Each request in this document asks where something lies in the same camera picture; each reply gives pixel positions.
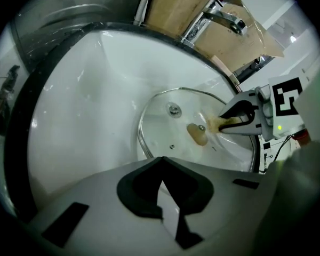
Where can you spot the red wristband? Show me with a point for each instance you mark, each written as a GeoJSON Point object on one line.
{"type": "Point", "coordinates": [302, 137]}

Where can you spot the round glass lid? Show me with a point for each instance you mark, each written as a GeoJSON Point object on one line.
{"type": "Point", "coordinates": [162, 132]}

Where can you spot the yellow sponge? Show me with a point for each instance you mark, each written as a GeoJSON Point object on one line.
{"type": "Point", "coordinates": [214, 123]}

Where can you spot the chrome sink faucet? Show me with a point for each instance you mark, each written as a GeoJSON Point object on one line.
{"type": "Point", "coordinates": [221, 16]}

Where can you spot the large open cardboard box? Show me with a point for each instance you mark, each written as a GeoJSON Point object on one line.
{"type": "Point", "coordinates": [176, 7]}

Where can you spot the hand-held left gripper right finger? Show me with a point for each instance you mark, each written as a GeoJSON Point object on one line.
{"type": "Point", "coordinates": [229, 204]}

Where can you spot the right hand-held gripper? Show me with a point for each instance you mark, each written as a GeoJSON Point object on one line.
{"type": "Point", "coordinates": [282, 100]}

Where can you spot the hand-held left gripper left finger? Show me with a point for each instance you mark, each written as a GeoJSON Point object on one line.
{"type": "Point", "coordinates": [96, 201]}

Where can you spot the round ceiling light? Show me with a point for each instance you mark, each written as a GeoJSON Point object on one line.
{"type": "Point", "coordinates": [293, 39]}

